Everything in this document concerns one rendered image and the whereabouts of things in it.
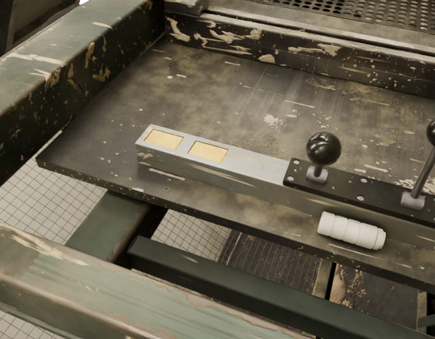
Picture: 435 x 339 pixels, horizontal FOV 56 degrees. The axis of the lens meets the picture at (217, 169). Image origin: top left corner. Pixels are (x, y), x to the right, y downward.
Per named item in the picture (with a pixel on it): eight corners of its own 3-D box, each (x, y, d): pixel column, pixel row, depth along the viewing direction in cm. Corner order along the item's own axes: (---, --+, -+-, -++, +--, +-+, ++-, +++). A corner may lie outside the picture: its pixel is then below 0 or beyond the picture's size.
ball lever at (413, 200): (423, 222, 50) (473, 130, 42) (392, 213, 51) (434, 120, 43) (423, 203, 53) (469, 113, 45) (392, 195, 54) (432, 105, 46)
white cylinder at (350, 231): (315, 237, 54) (378, 256, 52) (320, 222, 51) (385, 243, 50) (319, 220, 55) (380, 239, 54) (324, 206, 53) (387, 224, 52)
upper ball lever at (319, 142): (326, 195, 55) (339, 164, 42) (297, 187, 56) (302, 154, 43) (333, 169, 56) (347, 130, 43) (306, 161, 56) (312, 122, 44)
